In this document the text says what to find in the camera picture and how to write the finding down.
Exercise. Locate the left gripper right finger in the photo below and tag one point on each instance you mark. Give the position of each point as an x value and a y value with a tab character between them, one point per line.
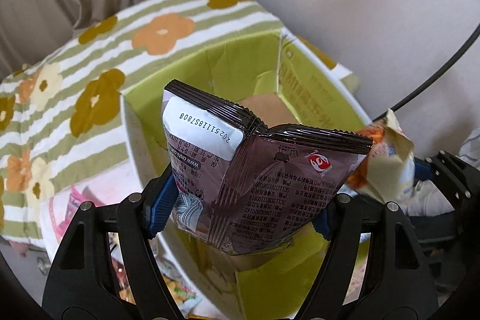
396	283

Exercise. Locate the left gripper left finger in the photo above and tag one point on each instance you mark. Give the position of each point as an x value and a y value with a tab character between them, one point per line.
82	283

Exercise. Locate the cream orange snack bag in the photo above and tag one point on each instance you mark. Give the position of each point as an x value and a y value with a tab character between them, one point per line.
387	172

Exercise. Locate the maroon snack bag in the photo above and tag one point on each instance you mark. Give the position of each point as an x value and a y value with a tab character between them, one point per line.
244	186

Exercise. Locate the white clothes pile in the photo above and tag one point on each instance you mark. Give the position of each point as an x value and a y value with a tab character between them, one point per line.
446	182

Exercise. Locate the white pink table cloth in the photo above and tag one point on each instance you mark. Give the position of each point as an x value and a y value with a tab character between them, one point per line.
57	211

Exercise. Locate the floral striped blanket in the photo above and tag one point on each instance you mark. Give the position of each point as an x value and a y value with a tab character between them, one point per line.
88	115

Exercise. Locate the green cardboard box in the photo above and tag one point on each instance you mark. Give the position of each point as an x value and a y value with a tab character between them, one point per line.
257	285

